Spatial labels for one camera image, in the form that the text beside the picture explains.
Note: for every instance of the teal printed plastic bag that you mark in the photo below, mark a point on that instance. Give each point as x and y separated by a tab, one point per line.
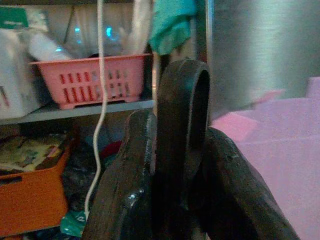
73	223

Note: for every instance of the dark plastic bag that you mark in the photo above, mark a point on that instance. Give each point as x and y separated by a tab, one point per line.
77	175

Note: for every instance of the pink plastic slotted basket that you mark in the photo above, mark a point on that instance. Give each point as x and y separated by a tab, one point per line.
82	67

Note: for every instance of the pink foam sheet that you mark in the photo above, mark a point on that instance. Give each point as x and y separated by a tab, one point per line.
287	150

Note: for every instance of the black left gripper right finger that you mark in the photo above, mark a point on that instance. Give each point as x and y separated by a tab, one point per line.
237	200

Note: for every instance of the red cloth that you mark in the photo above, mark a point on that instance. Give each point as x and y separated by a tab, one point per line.
112	150

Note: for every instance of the teal hanging cloth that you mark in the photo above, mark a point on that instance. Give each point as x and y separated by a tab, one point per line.
172	25

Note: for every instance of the orange plastic basket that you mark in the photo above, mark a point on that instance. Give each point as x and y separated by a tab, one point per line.
32	200

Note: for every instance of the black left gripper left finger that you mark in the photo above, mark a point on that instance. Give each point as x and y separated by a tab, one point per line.
125	187

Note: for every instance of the metal shelf rack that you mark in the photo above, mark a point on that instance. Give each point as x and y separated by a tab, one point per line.
75	112

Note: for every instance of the clear plastic bag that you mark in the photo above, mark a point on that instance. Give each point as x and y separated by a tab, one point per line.
87	30

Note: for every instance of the white cardboard box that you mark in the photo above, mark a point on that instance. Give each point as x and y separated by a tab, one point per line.
15	87

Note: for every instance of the white plastic bottle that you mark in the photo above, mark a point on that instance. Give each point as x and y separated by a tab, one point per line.
47	48

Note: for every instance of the green labelled box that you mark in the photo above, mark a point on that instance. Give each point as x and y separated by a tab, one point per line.
12	16

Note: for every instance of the printed paper packets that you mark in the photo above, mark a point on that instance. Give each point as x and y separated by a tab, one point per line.
30	152

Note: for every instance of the silver steel refrigerator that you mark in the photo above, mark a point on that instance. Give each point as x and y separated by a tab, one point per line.
262	50

